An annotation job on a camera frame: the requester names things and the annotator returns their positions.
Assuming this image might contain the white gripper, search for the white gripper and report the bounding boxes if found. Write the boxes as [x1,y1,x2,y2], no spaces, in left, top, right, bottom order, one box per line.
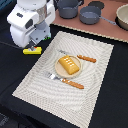
[7,3,55,51]

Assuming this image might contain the yellow butter box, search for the yellow butter box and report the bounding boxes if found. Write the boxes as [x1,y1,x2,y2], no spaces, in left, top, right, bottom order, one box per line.
[23,47,42,55]

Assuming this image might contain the orange bread loaf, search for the orange bread loaf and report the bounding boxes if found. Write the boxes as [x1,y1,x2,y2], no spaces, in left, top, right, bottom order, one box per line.
[59,55,79,75]

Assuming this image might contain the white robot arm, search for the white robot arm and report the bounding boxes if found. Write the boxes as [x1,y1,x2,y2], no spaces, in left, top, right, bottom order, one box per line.
[7,0,55,51]

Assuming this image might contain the pink serving board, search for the pink serving board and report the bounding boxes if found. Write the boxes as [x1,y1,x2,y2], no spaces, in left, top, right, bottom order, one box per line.
[53,0,128,42]

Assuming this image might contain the round wooden plate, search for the round wooden plate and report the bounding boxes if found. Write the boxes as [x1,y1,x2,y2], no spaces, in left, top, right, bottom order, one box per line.
[55,55,82,78]

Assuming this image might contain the dark grey cooking pot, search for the dark grey cooking pot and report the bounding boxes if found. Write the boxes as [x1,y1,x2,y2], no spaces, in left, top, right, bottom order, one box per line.
[55,0,82,19]

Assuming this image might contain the beige woven placemat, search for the beige woven placemat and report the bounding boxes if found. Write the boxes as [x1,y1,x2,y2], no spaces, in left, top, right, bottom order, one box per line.
[13,31,113,128]

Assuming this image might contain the black round stove burner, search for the black round stove burner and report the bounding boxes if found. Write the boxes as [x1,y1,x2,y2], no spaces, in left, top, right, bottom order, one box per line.
[88,1,104,10]

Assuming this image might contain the cream ceramic bowl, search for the cream ceramic bowl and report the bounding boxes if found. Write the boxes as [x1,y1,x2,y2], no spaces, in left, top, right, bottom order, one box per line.
[116,4,128,30]

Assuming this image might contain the fork with wooden handle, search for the fork with wooden handle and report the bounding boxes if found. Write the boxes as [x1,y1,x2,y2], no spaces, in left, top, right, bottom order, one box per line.
[43,71,84,89]

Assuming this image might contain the knife with wooden handle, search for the knife with wooden handle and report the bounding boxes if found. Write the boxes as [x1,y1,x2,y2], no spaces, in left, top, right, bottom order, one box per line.
[57,49,97,63]

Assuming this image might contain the grey saucepan with handle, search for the grey saucepan with handle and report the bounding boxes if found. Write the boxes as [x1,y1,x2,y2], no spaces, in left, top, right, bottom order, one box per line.
[79,6,115,25]

